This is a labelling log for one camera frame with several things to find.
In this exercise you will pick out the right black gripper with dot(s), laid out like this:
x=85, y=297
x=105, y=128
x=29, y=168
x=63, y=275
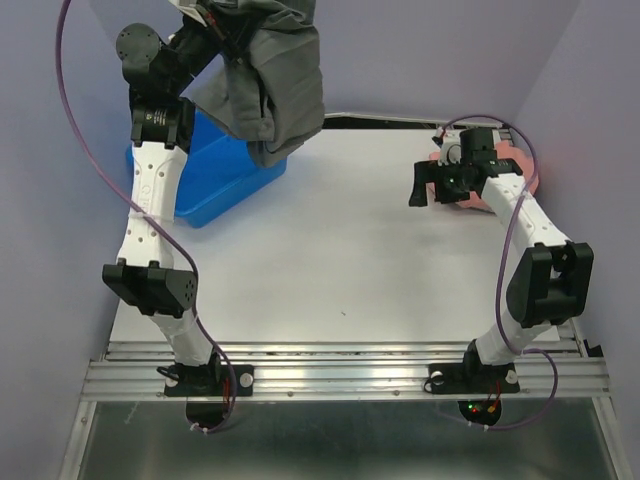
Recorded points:
x=429, y=171

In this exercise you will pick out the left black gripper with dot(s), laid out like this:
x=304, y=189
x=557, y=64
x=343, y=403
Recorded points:
x=205, y=33

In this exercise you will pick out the grey skirt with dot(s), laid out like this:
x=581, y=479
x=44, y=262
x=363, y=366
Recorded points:
x=273, y=98

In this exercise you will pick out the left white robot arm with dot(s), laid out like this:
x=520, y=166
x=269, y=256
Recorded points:
x=144, y=275

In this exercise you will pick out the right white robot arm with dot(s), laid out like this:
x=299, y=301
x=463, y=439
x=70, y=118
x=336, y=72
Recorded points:
x=551, y=280

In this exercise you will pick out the pink folded skirt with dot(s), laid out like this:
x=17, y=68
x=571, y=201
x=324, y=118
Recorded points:
x=508, y=155

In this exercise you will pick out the blue plastic bin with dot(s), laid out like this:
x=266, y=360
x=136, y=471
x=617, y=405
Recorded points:
x=225, y=180

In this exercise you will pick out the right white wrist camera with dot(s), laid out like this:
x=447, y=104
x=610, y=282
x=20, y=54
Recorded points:
x=450, y=152

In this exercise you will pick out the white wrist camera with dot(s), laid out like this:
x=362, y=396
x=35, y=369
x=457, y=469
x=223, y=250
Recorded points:
x=450, y=152
x=191, y=9

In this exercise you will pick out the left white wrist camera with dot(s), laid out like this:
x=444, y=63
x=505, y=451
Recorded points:
x=191, y=9

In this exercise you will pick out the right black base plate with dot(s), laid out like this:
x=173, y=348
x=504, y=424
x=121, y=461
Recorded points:
x=456, y=379

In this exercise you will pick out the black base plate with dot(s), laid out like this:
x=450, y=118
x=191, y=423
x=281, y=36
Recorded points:
x=206, y=381
x=456, y=379

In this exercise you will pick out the aluminium rail frame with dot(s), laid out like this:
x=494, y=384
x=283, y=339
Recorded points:
x=343, y=300

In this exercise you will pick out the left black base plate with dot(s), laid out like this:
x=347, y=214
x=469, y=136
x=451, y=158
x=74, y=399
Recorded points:
x=206, y=381

